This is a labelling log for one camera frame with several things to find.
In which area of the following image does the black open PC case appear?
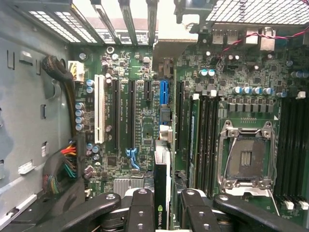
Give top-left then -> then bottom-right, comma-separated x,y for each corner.
0,0 -> 309,232

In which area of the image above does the metal locking lever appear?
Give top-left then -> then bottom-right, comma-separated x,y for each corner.
222,136 -> 239,182

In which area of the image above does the green motherboard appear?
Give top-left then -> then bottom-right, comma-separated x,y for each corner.
67,31 -> 309,223

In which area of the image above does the RAM stick with black label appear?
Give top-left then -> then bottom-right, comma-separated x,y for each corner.
187,95 -> 201,189

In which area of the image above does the multicolour wire bundle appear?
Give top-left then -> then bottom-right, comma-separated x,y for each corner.
42,142 -> 78,195

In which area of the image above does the long black expansion slot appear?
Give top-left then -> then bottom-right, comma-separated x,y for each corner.
111,79 -> 121,150
127,79 -> 136,150
176,81 -> 184,150

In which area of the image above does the silver finned heatsink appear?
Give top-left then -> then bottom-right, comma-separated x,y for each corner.
112,178 -> 155,196

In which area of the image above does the black sleeved cable bundle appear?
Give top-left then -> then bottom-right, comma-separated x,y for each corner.
41,55 -> 78,138

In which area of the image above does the CPU socket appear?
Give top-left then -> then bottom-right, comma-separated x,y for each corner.
217,119 -> 278,196

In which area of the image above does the blue expansion slot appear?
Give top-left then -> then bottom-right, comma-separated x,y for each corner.
159,80 -> 170,107

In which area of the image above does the red twisted wire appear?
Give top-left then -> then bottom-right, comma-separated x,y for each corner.
217,0 -> 309,61

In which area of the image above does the short black expansion slot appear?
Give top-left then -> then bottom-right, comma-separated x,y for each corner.
144,80 -> 153,102

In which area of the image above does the metal socket cover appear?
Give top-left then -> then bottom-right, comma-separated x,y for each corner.
223,180 -> 273,198

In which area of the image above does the white power connector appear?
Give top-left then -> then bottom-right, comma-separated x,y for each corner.
68,60 -> 85,83

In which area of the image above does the black RAM slot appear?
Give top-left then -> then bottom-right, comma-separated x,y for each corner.
199,95 -> 206,191
206,95 -> 212,194
212,95 -> 220,194

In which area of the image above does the white expansion slot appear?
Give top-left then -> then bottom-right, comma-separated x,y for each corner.
94,74 -> 106,145

